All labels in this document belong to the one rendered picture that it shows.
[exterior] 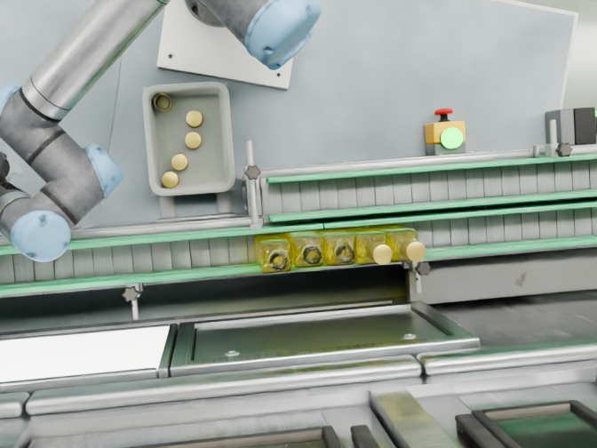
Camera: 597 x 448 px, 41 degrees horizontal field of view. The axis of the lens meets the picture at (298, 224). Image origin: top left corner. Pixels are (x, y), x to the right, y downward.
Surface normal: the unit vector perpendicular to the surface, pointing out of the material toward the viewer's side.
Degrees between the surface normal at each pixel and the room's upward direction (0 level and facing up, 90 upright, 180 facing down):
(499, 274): 0
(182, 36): 0
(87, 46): 21
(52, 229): 33
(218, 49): 0
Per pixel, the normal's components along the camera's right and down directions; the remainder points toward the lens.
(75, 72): 0.15, 0.58
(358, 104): 0.11, 0.07
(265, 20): -0.18, 0.40
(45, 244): 0.59, 0.27
